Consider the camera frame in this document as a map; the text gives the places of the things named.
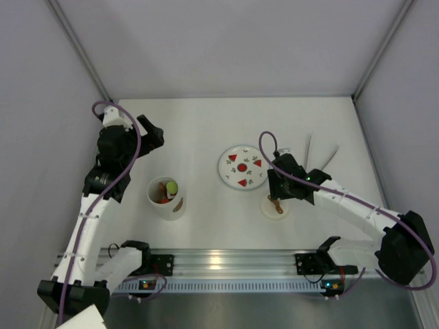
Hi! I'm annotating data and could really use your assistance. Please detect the white cylindrical lunch container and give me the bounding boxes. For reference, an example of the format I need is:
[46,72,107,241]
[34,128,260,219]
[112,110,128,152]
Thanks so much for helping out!
[147,176,187,221]

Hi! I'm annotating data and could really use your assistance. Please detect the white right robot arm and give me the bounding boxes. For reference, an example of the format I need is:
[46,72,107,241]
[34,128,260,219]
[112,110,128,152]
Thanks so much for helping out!
[268,151,434,286]

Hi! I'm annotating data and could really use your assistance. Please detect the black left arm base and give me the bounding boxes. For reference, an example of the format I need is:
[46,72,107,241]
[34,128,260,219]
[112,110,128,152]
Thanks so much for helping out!
[146,254,174,277]

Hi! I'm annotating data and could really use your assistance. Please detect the blue rimmed white plate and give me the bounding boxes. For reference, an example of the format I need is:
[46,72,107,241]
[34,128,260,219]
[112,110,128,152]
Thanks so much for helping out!
[217,145,269,191]

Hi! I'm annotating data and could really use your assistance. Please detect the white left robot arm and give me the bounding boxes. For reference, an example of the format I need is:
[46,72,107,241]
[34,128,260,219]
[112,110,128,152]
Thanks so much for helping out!
[37,115,164,317]

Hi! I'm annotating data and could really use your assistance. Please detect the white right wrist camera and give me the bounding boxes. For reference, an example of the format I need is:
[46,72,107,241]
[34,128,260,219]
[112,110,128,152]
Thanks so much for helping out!
[278,148,291,156]

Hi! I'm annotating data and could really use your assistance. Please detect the white container lid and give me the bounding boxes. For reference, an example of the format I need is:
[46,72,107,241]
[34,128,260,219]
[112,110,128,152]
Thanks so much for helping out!
[260,195,289,221]

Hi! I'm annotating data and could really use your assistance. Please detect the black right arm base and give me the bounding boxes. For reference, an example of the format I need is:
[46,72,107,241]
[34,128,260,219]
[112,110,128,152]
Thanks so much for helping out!
[294,252,359,276]

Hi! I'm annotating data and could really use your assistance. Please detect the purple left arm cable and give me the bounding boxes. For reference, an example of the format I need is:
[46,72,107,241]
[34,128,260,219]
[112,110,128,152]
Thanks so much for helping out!
[54,101,168,326]

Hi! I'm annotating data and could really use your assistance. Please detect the brown chicken drumstick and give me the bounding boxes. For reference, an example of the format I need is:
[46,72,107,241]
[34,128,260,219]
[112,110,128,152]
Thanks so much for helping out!
[158,182,167,200]

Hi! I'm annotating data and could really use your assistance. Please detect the metal tongs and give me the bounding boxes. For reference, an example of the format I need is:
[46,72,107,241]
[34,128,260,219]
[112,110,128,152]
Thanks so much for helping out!
[303,133,340,171]

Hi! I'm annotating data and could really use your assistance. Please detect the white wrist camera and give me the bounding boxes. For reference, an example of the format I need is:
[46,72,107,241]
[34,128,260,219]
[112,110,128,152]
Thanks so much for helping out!
[278,148,291,156]
[102,106,133,131]

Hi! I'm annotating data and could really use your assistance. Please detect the aluminium mounting rail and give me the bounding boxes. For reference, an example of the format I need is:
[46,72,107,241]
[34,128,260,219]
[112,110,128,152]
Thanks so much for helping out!
[151,249,314,279]

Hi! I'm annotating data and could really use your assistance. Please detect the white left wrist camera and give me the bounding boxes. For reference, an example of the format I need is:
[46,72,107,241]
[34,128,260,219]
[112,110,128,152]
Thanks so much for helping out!
[102,106,133,131]

